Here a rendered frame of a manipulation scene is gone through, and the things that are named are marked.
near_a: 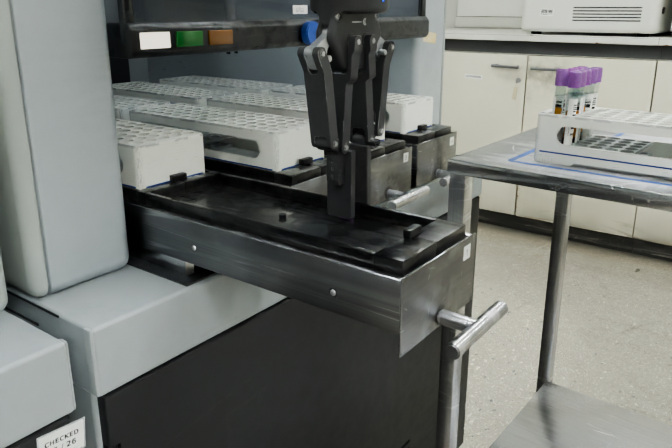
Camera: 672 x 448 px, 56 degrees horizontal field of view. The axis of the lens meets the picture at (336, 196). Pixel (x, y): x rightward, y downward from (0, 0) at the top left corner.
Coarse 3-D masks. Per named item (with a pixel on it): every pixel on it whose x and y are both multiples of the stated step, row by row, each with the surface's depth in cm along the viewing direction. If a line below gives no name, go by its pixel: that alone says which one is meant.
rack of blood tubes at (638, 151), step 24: (552, 120) 80; (576, 120) 79; (600, 120) 77; (624, 120) 76; (648, 120) 77; (552, 144) 81; (576, 144) 81; (600, 144) 81; (624, 144) 81; (648, 144) 81; (600, 168) 78; (624, 168) 76; (648, 168) 75
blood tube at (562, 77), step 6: (558, 72) 80; (564, 72) 79; (558, 78) 80; (564, 78) 80; (558, 84) 80; (564, 84) 80; (558, 90) 80; (564, 90) 80; (558, 96) 80; (564, 96) 80; (558, 102) 80; (552, 108) 81; (558, 108) 81; (558, 132) 82
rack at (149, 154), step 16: (128, 128) 80; (144, 128) 80; (160, 128) 82; (176, 128) 80; (128, 144) 71; (144, 144) 71; (160, 144) 72; (176, 144) 74; (192, 144) 76; (128, 160) 71; (144, 160) 71; (160, 160) 73; (176, 160) 75; (192, 160) 77; (128, 176) 72; (144, 176) 71; (160, 176) 73
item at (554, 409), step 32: (448, 160) 84; (480, 160) 83; (512, 160) 83; (576, 192) 74; (608, 192) 72; (640, 192) 70; (544, 320) 127; (544, 352) 129; (448, 384) 93; (544, 384) 129; (448, 416) 94; (544, 416) 119; (576, 416) 119; (608, 416) 119; (640, 416) 119
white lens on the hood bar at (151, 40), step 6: (144, 36) 63; (150, 36) 64; (156, 36) 65; (162, 36) 65; (168, 36) 66; (144, 42) 64; (150, 42) 64; (156, 42) 65; (162, 42) 65; (168, 42) 66; (144, 48) 64; (150, 48) 64
